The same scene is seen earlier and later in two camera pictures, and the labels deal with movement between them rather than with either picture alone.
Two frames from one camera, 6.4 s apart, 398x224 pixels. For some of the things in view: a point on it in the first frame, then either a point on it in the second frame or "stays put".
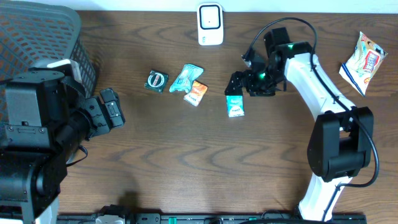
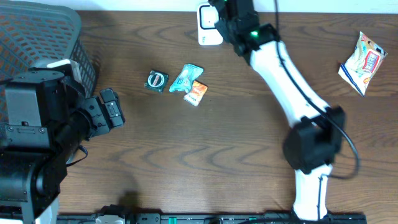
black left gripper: (104, 111) stays put
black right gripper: (250, 86) → (220, 24)
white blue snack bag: (363, 63) stays put
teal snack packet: (183, 83) stays put
